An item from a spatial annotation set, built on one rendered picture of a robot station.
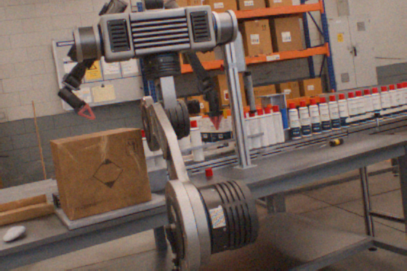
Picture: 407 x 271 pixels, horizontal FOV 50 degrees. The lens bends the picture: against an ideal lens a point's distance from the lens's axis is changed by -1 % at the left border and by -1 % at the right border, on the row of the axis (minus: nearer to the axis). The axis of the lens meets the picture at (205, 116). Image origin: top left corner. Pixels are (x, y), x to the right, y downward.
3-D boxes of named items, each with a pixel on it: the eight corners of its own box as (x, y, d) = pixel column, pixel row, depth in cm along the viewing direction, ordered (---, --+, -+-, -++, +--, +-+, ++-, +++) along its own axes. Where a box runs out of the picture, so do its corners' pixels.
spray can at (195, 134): (201, 159, 220) (195, 119, 219) (206, 160, 215) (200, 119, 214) (192, 161, 217) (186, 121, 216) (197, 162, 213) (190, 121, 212)
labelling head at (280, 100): (280, 137, 257) (274, 94, 256) (293, 138, 246) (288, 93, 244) (261, 142, 251) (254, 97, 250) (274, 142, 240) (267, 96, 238)
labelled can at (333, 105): (336, 128, 260) (331, 94, 259) (342, 128, 256) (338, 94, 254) (330, 130, 258) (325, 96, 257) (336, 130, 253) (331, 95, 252)
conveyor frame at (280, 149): (335, 136, 263) (333, 128, 263) (348, 136, 254) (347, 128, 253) (54, 203, 190) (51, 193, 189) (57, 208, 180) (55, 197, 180)
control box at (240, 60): (247, 72, 224) (241, 35, 223) (246, 71, 207) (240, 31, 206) (227, 75, 225) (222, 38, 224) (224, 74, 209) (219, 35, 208)
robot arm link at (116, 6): (115, -14, 192) (134, -1, 195) (105, 6, 202) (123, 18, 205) (70, 47, 163) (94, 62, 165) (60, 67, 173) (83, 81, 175)
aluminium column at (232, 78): (246, 165, 214) (226, 29, 210) (251, 166, 210) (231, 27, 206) (238, 167, 212) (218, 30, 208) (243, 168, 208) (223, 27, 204)
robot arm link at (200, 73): (161, 18, 209) (180, 7, 211) (158, 18, 214) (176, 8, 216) (201, 94, 223) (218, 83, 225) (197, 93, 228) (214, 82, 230)
